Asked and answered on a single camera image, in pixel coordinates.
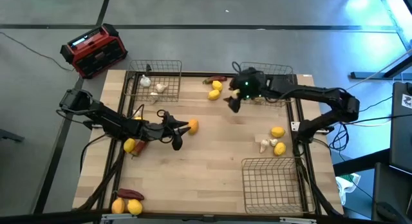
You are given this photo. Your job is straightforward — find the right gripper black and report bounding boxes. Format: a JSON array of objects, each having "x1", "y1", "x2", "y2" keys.
[{"x1": 223, "y1": 67, "x2": 268, "y2": 115}]

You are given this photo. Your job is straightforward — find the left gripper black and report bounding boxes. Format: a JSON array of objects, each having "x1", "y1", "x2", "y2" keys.
[{"x1": 141, "y1": 109, "x2": 192, "y2": 151}]

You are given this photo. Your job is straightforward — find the orange citrus fruit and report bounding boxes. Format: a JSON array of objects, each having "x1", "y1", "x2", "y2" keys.
[
  {"x1": 187, "y1": 118, "x2": 200, "y2": 135},
  {"x1": 111, "y1": 198, "x2": 126, "y2": 214}
]

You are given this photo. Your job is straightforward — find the dark red chili pepper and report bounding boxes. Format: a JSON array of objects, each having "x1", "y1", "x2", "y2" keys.
[{"x1": 115, "y1": 188, "x2": 145, "y2": 201}]

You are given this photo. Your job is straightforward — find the wire mesh basket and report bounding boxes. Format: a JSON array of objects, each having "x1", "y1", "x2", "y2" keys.
[
  {"x1": 124, "y1": 59, "x2": 183, "y2": 103},
  {"x1": 238, "y1": 61, "x2": 294, "y2": 108},
  {"x1": 241, "y1": 156, "x2": 316, "y2": 216}
]

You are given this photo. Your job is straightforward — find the red black jobsite radio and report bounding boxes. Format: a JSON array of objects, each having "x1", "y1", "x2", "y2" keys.
[{"x1": 59, "y1": 23, "x2": 129, "y2": 80}]

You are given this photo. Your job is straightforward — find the black desk foot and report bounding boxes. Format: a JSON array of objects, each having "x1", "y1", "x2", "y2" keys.
[{"x1": 350, "y1": 55, "x2": 412, "y2": 80}]

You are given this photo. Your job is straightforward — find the white green bag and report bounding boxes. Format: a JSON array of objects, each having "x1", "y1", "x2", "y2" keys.
[{"x1": 335, "y1": 173, "x2": 362, "y2": 206}]

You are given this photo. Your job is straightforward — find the black rig crossbar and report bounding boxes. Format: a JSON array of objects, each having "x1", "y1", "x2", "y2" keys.
[{"x1": 0, "y1": 209, "x2": 342, "y2": 224}]

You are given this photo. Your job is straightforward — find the grey furniture foot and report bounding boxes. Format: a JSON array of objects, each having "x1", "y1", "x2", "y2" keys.
[{"x1": 0, "y1": 128, "x2": 25, "y2": 144}]

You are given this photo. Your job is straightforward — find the black computer case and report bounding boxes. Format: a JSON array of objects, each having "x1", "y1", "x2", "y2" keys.
[{"x1": 388, "y1": 81, "x2": 412, "y2": 176}]

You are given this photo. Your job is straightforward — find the black cable bundle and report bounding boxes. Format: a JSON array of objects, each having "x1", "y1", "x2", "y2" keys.
[{"x1": 328, "y1": 120, "x2": 352, "y2": 153}]

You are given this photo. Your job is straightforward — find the white floor cable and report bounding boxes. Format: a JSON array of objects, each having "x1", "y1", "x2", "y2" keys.
[{"x1": 346, "y1": 48, "x2": 412, "y2": 91}]

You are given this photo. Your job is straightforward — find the grey floor cable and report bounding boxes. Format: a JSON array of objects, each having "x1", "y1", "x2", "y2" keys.
[{"x1": 0, "y1": 31, "x2": 77, "y2": 72}]

